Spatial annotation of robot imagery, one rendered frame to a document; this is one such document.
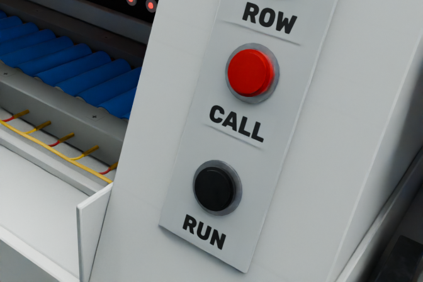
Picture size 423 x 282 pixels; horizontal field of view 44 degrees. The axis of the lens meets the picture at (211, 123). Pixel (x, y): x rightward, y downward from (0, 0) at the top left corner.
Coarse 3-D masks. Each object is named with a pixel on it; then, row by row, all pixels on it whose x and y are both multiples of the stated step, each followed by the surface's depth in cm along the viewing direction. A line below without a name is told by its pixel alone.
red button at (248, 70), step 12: (240, 60) 17; (252, 60) 17; (264, 60) 17; (228, 72) 18; (240, 72) 17; (252, 72) 17; (264, 72) 17; (240, 84) 18; (252, 84) 17; (264, 84) 17; (252, 96) 17
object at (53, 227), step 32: (32, 0) 47; (64, 0) 45; (128, 32) 42; (0, 128) 34; (32, 128) 34; (0, 160) 31; (64, 160) 31; (96, 160) 32; (0, 192) 28; (32, 192) 29; (64, 192) 29; (0, 224) 26; (32, 224) 26; (64, 224) 27; (96, 224) 22; (0, 256) 26; (32, 256) 25; (64, 256) 25
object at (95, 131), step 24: (0, 72) 35; (0, 96) 35; (24, 96) 33; (48, 96) 33; (72, 96) 33; (0, 120) 33; (48, 120) 33; (72, 120) 31; (96, 120) 31; (120, 120) 31; (72, 144) 32; (96, 144) 31; (120, 144) 30
